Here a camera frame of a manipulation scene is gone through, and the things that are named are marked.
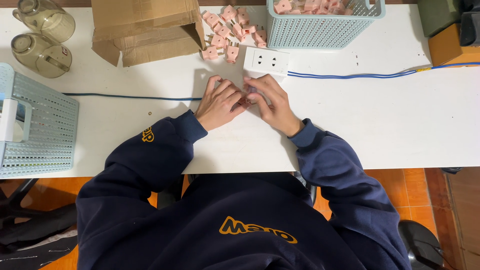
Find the black chair base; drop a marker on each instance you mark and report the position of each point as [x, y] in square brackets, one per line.
[422, 245]

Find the black chair with cloth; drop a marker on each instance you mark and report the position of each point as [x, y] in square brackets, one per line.
[33, 232]

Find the person's left hand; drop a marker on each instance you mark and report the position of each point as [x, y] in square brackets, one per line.
[217, 107]

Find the light blue slotted basket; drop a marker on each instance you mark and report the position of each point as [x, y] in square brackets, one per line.
[318, 30]

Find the black device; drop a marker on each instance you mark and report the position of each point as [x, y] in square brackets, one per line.
[470, 22]

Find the person's navy sweatshirt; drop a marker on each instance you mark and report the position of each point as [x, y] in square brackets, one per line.
[225, 232]

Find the heap of bagged pink plugs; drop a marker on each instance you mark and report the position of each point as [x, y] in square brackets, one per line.
[311, 6]

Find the white double wall socket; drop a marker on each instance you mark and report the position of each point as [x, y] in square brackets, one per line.
[266, 60]

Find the orange box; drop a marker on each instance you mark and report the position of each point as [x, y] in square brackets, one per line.
[450, 48]

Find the brown cardboard box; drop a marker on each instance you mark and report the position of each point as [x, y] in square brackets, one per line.
[146, 30]

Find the brown wooden cabinet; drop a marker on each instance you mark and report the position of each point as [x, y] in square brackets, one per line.
[465, 217]

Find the small clear plastic wrapper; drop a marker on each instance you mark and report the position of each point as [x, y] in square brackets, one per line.
[252, 89]

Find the smoky glass mug with label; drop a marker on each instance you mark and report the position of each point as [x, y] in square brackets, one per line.
[39, 56]

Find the pink two-pin plug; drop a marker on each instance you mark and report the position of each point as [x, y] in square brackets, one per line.
[245, 101]

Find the pile of pink plugs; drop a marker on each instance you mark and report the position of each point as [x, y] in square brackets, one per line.
[230, 33]

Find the light blue perforated basket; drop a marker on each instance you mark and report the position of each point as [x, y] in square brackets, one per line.
[41, 127]

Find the dark green box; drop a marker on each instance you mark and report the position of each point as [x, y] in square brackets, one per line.
[437, 17]

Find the person's right hand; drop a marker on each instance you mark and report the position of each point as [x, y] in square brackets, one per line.
[277, 108]

